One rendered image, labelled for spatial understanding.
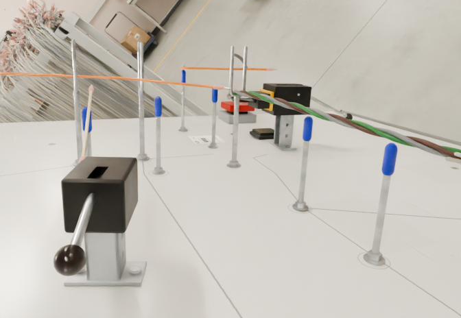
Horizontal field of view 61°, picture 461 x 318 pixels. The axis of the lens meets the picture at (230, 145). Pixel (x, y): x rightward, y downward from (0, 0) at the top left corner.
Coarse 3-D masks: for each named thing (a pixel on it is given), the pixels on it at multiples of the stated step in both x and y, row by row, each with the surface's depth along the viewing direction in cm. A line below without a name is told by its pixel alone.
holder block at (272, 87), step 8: (264, 88) 56; (272, 88) 53; (280, 88) 53; (288, 88) 53; (296, 88) 53; (304, 88) 54; (280, 96) 53; (288, 96) 53; (296, 96) 54; (304, 96) 54; (304, 104) 54; (272, 112) 54; (280, 112) 54; (288, 112) 54; (296, 112) 54
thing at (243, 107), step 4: (224, 104) 73; (228, 104) 72; (232, 104) 71; (240, 104) 72; (244, 104) 72; (224, 108) 73; (228, 108) 71; (232, 108) 71; (240, 108) 71; (244, 108) 72; (248, 108) 72; (252, 108) 72; (232, 112) 72; (240, 112) 73; (244, 112) 73
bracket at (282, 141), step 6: (276, 120) 57; (282, 120) 55; (288, 120) 56; (276, 126) 57; (282, 126) 55; (288, 126) 56; (276, 132) 57; (282, 132) 56; (288, 132) 56; (276, 138) 58; (282, 138) 56; (288, 138) 56; (276, 144) 57; (282, 144) 56; (288, 144) 57; (282, 150) 55
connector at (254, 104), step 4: (256, 92) 54; (260, 92) 54; (256, 100) 53; (260, 100) 52; (248, 104) 55; (252, 104) 54; (256, 104) 53; (260, 104) 53; (264, 104) 53; (268, 104) 53; (260, 108) 53; (264, 108) 53; (268, 108) 53
